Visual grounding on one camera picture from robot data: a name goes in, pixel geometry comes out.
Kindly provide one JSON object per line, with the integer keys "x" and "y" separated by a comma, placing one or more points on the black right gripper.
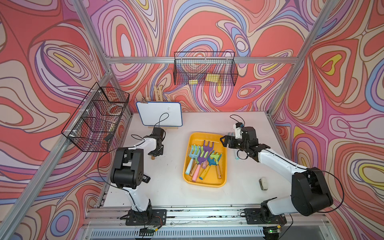
{"x": 231, "y": 138}

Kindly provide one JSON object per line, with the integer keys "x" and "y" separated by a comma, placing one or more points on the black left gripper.
{"x": 160, "y": 152}

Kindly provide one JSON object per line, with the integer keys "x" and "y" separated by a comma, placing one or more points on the light blue fork rake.
{"x": 194, "y": 153}

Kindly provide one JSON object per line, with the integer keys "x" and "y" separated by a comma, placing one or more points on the yellow plastic storage tray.
{"x": 216, "y": 176}

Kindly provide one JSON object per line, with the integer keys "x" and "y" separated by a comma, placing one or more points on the light blue hand rake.
{"x": 234, "y": 150}

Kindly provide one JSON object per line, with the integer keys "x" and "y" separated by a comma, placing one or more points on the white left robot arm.
{"x": 128, "y": 167}

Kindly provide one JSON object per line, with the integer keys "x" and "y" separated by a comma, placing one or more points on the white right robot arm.
{"x": 309, "y": 190}

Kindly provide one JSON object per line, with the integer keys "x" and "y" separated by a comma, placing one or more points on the wooden whiteboard stand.
{"x": 164, "y": 127}

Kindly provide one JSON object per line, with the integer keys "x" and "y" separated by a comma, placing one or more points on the blue framed whiteboard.
{"x": 167, "y": 114}

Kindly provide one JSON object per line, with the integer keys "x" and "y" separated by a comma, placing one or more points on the small white eraser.
{"x": 263, "y": 184}

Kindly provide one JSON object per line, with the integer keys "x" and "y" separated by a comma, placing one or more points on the yellow sticky note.
{"x": 212, "y": 78}

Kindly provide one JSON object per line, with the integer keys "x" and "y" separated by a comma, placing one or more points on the green circuit board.
{"x": 147, "y": 232}

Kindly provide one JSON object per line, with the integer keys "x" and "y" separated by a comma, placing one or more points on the purple rake pink handle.
{"x": 206, "y": 151}

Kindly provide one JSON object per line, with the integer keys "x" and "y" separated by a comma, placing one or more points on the black wire basket left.
{"x": 93, "y": 128}

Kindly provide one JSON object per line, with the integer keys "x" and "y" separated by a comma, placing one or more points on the black wire basket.
{"x": 93, "y": 128}
{"x": 191, "y": 68}

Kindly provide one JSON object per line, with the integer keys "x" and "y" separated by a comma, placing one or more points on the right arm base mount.
{"x": 263, "y": 215}

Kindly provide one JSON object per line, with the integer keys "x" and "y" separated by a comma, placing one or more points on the black wire basket back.
{"x": 191, "y": 68}

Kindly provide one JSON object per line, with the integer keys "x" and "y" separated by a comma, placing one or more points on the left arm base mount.
{"x": 156, "y": 217}

